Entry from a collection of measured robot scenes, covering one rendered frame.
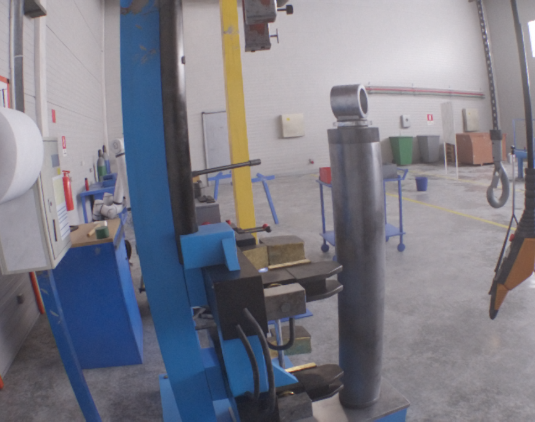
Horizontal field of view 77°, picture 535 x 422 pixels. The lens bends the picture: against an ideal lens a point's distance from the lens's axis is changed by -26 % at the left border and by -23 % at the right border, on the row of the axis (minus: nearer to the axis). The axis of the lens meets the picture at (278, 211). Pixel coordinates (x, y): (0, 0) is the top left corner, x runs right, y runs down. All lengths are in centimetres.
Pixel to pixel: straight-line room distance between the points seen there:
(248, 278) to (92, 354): 199
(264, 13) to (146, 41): 43
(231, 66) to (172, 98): 284
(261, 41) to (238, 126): 242
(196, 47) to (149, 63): 1114
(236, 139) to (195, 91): 835
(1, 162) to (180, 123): 65
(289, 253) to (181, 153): 73
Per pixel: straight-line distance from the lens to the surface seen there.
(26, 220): 126
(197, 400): 181
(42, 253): 126
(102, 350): 301
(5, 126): 99
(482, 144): 1384
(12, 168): 99
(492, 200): 111
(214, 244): 137
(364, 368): 194
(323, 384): 167
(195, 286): 157
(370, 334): 186
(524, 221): 122
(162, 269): 153
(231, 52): 420
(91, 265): 276
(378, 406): 211
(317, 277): 144
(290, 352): 205
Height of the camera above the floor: 149
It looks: 11 degrees down
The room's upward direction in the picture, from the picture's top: 5 degrees counter-clockwise
